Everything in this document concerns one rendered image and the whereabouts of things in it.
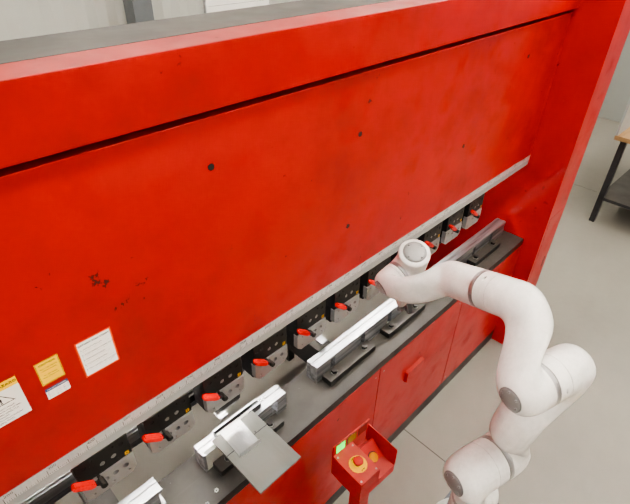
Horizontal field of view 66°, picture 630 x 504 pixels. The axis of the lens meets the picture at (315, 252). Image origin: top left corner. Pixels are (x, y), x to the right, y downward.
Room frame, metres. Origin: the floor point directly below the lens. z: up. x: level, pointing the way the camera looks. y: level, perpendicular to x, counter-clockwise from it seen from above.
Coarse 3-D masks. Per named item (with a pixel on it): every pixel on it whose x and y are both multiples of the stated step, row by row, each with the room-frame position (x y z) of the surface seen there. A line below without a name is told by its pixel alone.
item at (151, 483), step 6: (150, 480) 0.86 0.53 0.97; (144, 486) 0.84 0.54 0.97; (150, 486) 0.84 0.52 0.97; (156, 486) 0.84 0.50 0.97; (132, 492) 0.82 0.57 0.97; (138, 492) 0.82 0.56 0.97; (144, 492) 0.82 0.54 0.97; (150, 492) 0.82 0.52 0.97; (156, 492) 0.82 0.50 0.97; (126, 498) 0.80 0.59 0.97; (132, 498) 0.80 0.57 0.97; (138, 498) 0.80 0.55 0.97; (144, 498) 0.80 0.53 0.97; (150, 498) 0.80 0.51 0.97; (156, 498) 0.82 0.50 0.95; (162, 498) 0.85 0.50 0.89
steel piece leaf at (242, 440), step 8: (232, 432) 1.03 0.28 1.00; (240, 432) 1.03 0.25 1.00; (248, 432) 1.03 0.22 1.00; (232, 440) 1.00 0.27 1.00; (240, 440) 1.00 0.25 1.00; (248, 440) 1.00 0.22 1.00; (256, 440) 1.00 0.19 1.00; (240, 448) 0.97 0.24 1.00; (248, 448) 0.96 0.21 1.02; (240, 456) 0.93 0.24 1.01
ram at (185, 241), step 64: (384, 64) 1.55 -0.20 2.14; (448, 64) 1.80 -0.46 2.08; (512, 64) 2.20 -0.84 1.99; (192, 128) 1.03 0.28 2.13; (256, 128) 1.16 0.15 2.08; (320, 128) 1.33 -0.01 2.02; (384, 128) 1.55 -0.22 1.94; (448, 128) 1.87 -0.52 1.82; (512, 128) 2.33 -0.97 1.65; (0, 192) 0.74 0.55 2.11; (64, 192) 0.82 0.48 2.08; (128, 192) 0.91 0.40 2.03; (192, 192) 1.02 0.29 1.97; (256, 192) 1.15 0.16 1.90; (320, 192) 1.34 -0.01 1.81; (384, 192) 1.58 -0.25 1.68; (448, 192) 1.95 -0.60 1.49; (0, 256) 0.72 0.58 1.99; (64, 256) 0.79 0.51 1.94; (128, 256) 0.88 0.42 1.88; (192, 256) 1.00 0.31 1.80; (256, 256) 1.14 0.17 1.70; (320, 256) 1.34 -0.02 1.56; (384, 256) 1.62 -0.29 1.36; (0, 320) 0.68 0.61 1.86; (64, 320) 0.76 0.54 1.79; (128, 320) 0.85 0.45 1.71; (192, 320) 0.97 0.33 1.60; (256, 320) 1.13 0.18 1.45; (128, 384) 0.82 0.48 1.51; (192, 384) 0.95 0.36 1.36; (0, 448) 0.61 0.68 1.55; (64, 448) 0.69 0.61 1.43
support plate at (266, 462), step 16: (256, 416) 1.10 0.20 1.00; (272, 432) 1.03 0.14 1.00; (224, 448) 0.97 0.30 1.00; (256, 448) 0.97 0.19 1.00; (272, 448) 0.97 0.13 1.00; (288, 448) 0.97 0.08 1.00; (240, 464) 0.91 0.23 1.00; (256, 464) 0.91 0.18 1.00; (272, 464) 0.91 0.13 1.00; (288, 464) 0.91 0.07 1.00; (256, 480) 0.85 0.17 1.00; (272, 480) 0.86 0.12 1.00
